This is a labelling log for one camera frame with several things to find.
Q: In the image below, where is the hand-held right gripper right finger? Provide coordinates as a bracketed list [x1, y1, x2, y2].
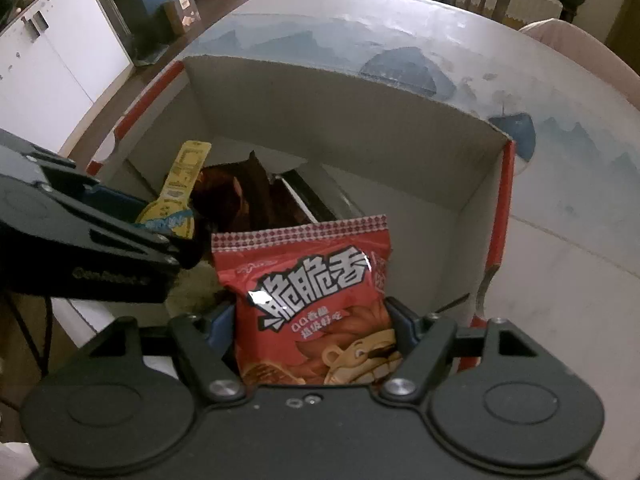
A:
[377, 296, 543, 405]

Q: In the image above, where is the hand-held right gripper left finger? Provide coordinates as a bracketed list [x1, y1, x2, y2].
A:
[75, 300, 247, 402]

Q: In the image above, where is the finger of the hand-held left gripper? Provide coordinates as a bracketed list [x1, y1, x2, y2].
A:
[65, 209, 207, 287]
[30, 150, 147, 222]

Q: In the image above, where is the yellow blue candy packet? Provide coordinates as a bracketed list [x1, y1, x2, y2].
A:
[135, 141, 212, 241]

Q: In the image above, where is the dark red snack bag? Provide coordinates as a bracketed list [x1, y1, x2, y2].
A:
[192, 150, 311, 233]

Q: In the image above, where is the silver black snack packet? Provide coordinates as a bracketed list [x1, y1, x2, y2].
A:
[272, 162, 366, 223]

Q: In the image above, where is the cardboard box with red edge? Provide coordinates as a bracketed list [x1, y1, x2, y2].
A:
[87, 55, 516, 376]

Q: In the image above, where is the white cabinet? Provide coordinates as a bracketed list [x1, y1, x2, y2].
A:
[0, 0, 133, 153]

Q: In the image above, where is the black blue water dispenser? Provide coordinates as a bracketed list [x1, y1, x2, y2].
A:
[95, 0, 183, 66]

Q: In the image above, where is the mountain print table mat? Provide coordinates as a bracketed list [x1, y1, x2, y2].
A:
[192, 10, 640, 201]

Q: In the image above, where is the pink upholstered chair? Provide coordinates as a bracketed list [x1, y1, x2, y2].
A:
[520, 19, 640, 106]

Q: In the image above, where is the black cable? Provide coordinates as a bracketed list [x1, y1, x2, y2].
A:
[0, 294, 57, 411]

